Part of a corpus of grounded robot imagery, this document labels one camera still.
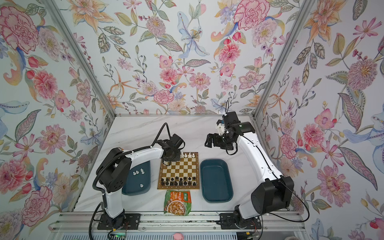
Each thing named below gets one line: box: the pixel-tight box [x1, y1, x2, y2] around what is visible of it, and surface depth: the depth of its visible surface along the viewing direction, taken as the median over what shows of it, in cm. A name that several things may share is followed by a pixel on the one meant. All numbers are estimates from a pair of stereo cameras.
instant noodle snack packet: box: [164, 189, 192, 216], surface depth 81 cm
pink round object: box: [173, 232, 184, 240], surface depth 71 cm
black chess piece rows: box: [160, 176, 197, 187], surface depth 87 cm
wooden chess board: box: [157, 152, 200, 190], surface depth 90 cm
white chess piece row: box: [180, 151, 196, 159], surface depth 97 cm
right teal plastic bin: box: [200, 158, 234, 204], surface depth 87 cm
